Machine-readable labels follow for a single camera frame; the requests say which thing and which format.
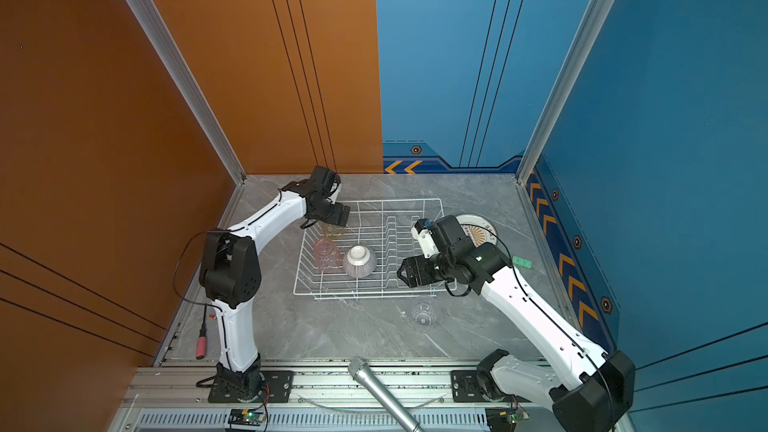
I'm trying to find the aluminium front rail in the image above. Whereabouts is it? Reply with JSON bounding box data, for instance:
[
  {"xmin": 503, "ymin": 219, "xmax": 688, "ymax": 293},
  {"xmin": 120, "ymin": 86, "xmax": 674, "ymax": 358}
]
[{"xmin": 107, "ymin": 362, "xmax": 637, "ymax": 432}]

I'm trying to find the red handled screwdriver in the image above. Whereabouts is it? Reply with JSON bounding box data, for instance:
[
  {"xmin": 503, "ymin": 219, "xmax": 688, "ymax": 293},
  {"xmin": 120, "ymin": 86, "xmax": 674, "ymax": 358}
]
[{"xmin": 195, "ymin": 306, "xmax": 207, "ymax": 360}]

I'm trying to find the left circuit board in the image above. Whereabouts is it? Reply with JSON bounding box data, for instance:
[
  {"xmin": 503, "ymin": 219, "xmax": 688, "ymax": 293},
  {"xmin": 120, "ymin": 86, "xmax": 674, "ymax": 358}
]
[{"xmin": 225, "ymin": 408, "xmax": 268, "ymax": 431}]

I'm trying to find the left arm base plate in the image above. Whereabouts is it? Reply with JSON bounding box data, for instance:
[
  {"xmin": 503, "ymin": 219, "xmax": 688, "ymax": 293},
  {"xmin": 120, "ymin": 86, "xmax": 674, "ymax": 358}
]
[{"xmin": 207, "ymin": 370, "xmax": 294, "ymax": 404}]

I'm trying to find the white wire dish rack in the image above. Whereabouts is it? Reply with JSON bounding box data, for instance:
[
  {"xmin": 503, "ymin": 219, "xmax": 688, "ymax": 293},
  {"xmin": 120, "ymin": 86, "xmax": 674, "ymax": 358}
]
[{"xmin": 293, "ymin": 198, "xmax": 444, "ymax": 300}]

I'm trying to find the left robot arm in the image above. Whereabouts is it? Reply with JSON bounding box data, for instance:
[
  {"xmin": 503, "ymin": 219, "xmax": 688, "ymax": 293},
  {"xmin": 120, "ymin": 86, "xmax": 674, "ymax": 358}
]
[{"xmin": 199, "ymin": 166, "xmax": 350, "ymax": 403}]

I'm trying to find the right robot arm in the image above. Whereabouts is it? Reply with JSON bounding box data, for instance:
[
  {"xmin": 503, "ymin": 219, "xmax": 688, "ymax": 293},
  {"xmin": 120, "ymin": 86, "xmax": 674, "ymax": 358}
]
[{"xmin": 397, "ymin": 243, "xmax": 636, "ymax": 431}]

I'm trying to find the green plastic block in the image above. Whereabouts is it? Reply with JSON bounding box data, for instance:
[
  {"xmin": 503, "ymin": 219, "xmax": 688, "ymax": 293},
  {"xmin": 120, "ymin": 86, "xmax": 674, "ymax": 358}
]
[{"xmin": 512, "ymin": 256, "xmax": 533, "ymax": 269}]

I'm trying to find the right circuit board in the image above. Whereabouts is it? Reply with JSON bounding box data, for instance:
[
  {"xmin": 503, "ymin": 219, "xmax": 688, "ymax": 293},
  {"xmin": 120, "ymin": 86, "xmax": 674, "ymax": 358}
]
[{"xmin": 485, "ymin": 408, "xmax": 530, "ymax": 432}]

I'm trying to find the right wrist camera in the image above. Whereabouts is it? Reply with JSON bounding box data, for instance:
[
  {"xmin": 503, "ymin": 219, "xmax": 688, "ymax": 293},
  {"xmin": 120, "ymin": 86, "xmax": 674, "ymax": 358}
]
[{"xmin": 411, "ymin": 215, "xmax": 476, "ymax": 259}]

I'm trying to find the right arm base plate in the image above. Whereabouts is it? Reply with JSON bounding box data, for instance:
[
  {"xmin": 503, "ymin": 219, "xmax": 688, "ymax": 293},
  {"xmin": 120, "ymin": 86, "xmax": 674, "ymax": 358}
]
[{"xmin": 450, "ymin": 369, "xmax": 499, "ymax": 403}]

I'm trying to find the yellow plastic cup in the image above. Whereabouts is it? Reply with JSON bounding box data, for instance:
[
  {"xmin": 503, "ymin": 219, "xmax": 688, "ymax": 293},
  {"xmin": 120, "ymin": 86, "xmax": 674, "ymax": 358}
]
[{"xmin": 321, "ymin": 223, "xmax": 346, "ymax": 240}]

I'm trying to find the clear plastic cup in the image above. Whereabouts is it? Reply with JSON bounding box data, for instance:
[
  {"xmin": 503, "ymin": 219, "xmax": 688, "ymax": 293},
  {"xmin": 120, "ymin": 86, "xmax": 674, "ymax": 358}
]
[{"xmin": 410, "ymin": 300, "xmax": 439, "ymax": 327}]

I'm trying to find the circuit board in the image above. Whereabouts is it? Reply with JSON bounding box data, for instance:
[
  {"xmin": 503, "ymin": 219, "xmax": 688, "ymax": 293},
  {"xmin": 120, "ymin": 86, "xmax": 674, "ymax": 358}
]
[
  {"xmin": 485, "ymin": 408, "xmax": 530, "ymax": 432},
  {"xmin": 225, "ymin": 408, "xmax": 268, "ymax": 431}
]

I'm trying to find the pink plastic cup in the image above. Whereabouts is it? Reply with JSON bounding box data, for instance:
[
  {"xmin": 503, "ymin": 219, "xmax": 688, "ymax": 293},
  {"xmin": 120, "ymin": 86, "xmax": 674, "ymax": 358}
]
[{"xmin": 313, "ymin": 237, "xmax": 343, "ymax": 272}]

